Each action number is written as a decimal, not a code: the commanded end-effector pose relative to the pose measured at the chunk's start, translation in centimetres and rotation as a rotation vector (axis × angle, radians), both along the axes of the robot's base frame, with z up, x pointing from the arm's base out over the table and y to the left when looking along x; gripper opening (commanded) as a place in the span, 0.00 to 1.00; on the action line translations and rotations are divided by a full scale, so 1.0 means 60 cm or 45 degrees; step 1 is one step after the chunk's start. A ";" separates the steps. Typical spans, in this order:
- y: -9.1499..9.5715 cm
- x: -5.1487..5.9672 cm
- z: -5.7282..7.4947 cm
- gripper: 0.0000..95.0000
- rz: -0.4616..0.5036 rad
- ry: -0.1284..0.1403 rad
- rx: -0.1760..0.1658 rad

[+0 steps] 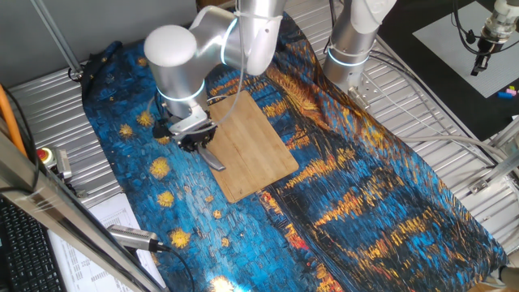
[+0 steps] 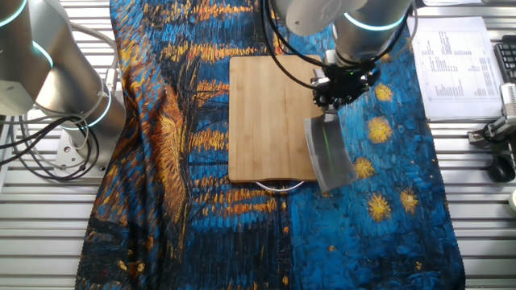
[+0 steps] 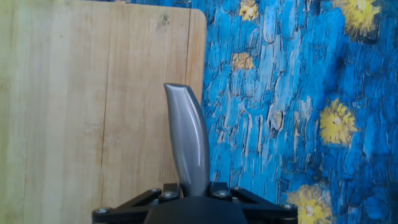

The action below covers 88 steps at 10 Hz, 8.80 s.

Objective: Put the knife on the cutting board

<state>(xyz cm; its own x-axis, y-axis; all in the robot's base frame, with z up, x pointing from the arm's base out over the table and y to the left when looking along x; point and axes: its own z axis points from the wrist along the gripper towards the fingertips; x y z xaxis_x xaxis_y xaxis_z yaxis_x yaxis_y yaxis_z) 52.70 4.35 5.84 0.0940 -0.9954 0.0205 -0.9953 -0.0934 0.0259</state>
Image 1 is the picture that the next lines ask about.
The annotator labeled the black table mat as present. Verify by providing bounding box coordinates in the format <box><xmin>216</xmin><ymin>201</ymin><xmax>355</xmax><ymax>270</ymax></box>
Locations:
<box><xmin>376</xmin><ymin>0</ymin><xmax>519</xmax><ymax>142</ymax></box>

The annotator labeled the thin grey metal rod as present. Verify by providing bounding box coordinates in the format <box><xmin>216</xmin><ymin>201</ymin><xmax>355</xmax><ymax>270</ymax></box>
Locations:
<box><xmin>30</xmin><ymin>0</ymin><xmax>84</xmax><ymax>78</ymax></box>

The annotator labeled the steel cleaver knife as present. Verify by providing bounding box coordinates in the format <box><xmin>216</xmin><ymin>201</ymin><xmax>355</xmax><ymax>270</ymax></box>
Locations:
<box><xmin>197</xmin><ymin>144</ymin><xmax>226</xmax><ymax>172</ymax></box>

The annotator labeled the starry night painting tablecloth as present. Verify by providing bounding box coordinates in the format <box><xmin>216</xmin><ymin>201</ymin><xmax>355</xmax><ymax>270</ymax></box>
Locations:
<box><xmin>80</xmin><ymin>7</ymin><xmax>508</xmax><ymax>292</ymax></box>

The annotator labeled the aluminium frame bar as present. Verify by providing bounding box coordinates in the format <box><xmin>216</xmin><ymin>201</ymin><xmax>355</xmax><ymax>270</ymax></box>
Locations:
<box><xmin>0</xmin><ymin>129</ymin><xmax>167</xmax><ymax>292</ymax></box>

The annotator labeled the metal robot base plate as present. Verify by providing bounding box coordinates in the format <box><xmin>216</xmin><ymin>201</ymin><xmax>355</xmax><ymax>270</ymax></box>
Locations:
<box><xmin>347</xmin><ymin>72</ymin><xmax>384</xmax><ymax>111</ymax></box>

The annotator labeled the black computer keyboard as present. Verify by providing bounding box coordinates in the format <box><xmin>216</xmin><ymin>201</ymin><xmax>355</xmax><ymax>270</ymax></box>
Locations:
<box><xmin>0</xmin><ymin>196</ymin><xmax>68</xmax><ymax>292</ymax></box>

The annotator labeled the aluminium profile bracket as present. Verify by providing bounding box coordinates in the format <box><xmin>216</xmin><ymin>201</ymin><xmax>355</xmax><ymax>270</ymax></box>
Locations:
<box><xmin>470</xmin><ymin>117</ymin><xmax>519</xmax><ymax>195</ymax></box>

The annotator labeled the orange cable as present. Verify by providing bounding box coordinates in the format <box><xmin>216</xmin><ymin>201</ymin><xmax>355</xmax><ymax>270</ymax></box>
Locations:
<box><xmin>0</xmin><ymin>84</ymin><xmax>28</xmax><ymax>159</ymax></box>

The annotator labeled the thin white cable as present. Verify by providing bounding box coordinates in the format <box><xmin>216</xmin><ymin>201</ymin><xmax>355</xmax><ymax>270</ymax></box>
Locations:
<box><xmin>362</xmin><ymin>71</ymin><xmax>494</xmax><ymax>167</ymax></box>

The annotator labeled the printed white paper sheet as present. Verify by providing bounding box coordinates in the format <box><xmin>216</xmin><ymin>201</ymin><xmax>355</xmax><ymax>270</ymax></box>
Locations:
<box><xmin>47</xmin><ymin>192</ymin><xmax>167</xmax><ymax>292</ymax></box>

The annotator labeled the red emergency stop button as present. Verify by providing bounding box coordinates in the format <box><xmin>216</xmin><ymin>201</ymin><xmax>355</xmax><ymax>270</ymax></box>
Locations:
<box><xmin>36</xmin><ymin>146</ymin><xmax>73</xmax><ymax>182</ymax></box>

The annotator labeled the black camera cable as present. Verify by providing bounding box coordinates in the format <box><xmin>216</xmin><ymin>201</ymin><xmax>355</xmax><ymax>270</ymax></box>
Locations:
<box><xmin>156</xmin><ymin>242</ymin><xmax>196</xmax><ymax>292</ymax></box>

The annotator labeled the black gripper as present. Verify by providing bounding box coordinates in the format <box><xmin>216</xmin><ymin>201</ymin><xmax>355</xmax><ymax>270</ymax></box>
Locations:
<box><xmin>178</xmin><ymin>123</ymin><xmax>218</xmax><ymax>155</ymax></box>

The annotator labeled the bamboo cutting board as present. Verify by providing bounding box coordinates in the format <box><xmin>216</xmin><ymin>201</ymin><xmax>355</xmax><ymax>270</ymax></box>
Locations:
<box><xmin>204</xmin><ymin>89</ymin><xmax>300</xmax><ymax>204</ymax></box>

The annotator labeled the thick grey cable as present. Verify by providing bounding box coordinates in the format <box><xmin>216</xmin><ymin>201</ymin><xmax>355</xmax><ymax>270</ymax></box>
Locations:
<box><xmin>399</xmin><ymin>135</ymin><xmax>506</xmax><ymax>163</ymax></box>

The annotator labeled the grey studded baseplate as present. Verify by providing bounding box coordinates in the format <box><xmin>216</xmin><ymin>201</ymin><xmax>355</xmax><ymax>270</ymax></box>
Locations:
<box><xmin>412</xmin><ymin>1</ymin><xmax>519</xmax><ymax>99</ymax></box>

